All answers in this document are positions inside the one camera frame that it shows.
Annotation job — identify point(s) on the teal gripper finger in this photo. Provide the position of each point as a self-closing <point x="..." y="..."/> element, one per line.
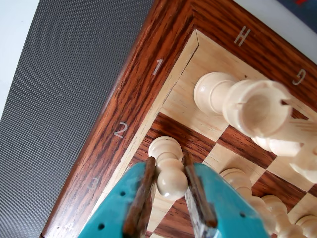
<point x="227" y="210"/>
<point x="111" y="205"/>

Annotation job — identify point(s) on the light wooden pawn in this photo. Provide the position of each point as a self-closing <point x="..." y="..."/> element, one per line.
<point x="275" y="205"/>
<point x="235" y="177"/>
<point x="307" y="223"/>
<point x="171" y="178"/>

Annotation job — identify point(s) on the wooden chess board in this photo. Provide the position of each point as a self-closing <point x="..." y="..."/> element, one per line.
<point x="138" y="74"/>

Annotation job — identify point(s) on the light wooden knight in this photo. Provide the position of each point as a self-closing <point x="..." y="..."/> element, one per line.
<point x="284" y="146"/>

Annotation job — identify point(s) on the dark grey textured mat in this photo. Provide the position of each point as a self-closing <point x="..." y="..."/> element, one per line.
<point x="49" y="124"/>

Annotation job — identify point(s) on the light wooden rook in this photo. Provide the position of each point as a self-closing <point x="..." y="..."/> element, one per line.
<point x="223" y="99"/>

